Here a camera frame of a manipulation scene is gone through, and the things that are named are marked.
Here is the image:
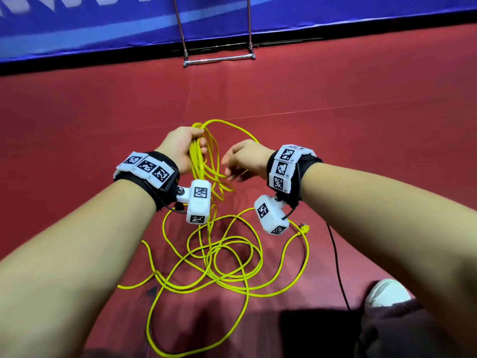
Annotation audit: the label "person's left hand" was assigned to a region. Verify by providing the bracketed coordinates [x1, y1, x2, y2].
[154, 125, 210, 177]

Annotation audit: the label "person's right hand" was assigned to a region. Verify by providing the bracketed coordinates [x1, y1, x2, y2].
[221, 138, 277, 183]

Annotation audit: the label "metal rack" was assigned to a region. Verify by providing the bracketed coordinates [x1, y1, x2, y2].
[170, 0, 257, 69]

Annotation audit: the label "yellow cord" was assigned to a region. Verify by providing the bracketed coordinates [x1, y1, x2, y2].
[116, 119, 312, 358]

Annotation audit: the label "person's right forearm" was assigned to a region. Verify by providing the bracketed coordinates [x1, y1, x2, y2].
[300, 162, 477, 336]

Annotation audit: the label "person's left forearm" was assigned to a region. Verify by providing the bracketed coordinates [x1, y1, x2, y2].
[0, 179, 161, 358]

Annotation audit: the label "person's dark trousers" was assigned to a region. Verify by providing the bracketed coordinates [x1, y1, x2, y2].
[354, 298, 467, 358]

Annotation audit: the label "black marker wristband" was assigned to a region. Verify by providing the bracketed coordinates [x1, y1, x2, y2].
[265, 144, 324, 208]
[113, 150, 182, 212]

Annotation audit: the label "blue banner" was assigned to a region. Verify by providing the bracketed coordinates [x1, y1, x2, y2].
[0, 0, 477, 64]

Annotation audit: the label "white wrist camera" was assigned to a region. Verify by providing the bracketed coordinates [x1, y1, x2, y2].
[253, 193, 292, 236]
[176, 179, 214, 226]

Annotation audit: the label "black cable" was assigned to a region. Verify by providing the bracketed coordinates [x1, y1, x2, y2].
[325, 223, 351, 312]

